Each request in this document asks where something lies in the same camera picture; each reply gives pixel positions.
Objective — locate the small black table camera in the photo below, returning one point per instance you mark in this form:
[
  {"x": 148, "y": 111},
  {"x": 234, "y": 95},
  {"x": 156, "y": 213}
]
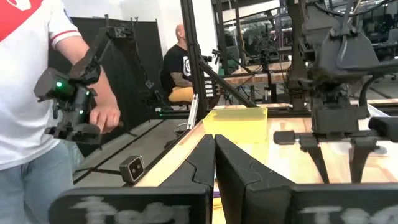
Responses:
[{"x": 132, "y": 168}]

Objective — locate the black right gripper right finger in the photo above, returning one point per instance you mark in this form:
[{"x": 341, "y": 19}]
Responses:
[{"x": 280, "y": 208}]

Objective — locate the person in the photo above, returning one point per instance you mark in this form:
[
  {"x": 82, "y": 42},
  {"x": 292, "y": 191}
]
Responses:
[
  {"x": 174, "y": 65},
  {"x": 21, "y": 93}
]

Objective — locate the yellow plastic bin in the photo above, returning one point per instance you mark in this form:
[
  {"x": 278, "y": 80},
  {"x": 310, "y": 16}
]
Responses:
[{"x": 236, "y": 127}]

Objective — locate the black partition panel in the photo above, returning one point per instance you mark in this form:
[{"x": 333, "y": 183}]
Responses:
[{"x": 130, "y": 62}]

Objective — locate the black aluminium rig frame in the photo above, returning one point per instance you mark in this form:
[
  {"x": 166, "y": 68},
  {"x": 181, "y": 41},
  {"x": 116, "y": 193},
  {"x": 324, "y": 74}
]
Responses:
[{"x": 192, "y": 62}]

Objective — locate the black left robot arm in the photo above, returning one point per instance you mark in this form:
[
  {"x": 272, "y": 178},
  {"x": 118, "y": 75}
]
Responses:
[{"x": 342, "y": 56}]

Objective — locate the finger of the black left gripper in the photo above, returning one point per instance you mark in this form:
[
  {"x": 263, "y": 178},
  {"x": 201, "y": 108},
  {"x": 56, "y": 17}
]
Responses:
[
  {"x": 360, "y": 147},
  {"x": 314, "y": 146}
]

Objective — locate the wooden workbench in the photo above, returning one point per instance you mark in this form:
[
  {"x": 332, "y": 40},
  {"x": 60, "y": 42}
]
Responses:
[{"x": 248, "y": 77}]

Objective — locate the person's hand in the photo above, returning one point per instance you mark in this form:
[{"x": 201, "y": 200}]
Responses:
[{"x": 104, "y": 118}]

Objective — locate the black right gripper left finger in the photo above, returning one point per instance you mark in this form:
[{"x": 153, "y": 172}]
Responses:
[{"x": 140, "y": 208}]

